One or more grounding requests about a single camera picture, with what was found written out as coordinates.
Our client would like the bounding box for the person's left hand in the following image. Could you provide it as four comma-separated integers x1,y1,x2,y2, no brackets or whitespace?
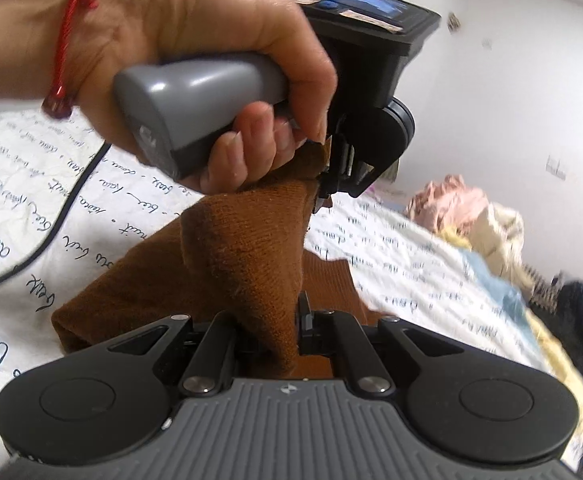
78,0,340,195

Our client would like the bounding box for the brown knit garment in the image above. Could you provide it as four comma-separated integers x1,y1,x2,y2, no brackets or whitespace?
51,140,398,379

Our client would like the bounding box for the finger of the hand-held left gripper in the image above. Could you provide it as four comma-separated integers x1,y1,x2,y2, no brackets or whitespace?
313,135,378,212

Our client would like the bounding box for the red string bracelet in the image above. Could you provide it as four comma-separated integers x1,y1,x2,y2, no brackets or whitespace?
41,0,103,121

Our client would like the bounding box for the cream cloth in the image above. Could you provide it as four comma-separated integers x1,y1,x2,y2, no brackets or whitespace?
470,204,528,272

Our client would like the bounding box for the dark blue garment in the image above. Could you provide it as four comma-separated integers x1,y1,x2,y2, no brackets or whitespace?
519,260,583,461

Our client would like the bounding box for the pink cloth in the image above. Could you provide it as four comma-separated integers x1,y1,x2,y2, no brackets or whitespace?
405,174,493,237

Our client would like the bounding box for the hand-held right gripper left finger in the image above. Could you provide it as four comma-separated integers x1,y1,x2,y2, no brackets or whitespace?
105,311,238,396

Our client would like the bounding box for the person's left forearm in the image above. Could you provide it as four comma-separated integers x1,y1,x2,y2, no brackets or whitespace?
0,0,97,113

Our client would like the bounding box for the light blue cloth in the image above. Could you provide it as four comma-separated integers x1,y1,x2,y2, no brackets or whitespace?
460,249,528,313

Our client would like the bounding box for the black cable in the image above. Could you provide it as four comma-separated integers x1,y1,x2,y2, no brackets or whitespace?
0,141,113,299

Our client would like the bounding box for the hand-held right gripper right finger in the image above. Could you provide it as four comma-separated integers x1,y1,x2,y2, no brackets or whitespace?
296,290,473,396

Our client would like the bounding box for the white bedsheet with blue script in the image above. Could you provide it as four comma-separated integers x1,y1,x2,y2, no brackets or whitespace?
0,107,583,480

